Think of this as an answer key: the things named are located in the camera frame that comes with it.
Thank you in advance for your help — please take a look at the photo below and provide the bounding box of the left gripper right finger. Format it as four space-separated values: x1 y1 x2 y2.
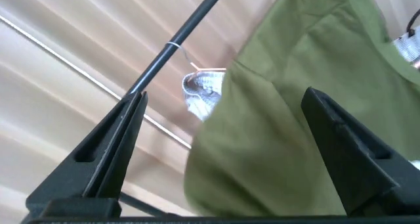
301 86 420 217

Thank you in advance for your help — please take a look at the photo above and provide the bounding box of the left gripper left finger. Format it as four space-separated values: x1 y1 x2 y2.
26 90 149 218

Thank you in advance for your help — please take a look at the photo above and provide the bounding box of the green long-sleeved shirt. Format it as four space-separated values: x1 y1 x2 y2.
183 0 420 217

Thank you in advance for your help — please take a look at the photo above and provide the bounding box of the black clothes rack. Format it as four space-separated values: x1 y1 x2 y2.
119 0 230 217

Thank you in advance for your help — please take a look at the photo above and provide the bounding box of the beige curtain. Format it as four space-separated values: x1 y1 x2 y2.
0 0 420 224

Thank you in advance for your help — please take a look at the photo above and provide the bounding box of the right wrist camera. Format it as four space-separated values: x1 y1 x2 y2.
392 26 420 70

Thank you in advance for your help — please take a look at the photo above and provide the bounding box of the black cable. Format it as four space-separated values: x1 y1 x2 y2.
406 9 420 37

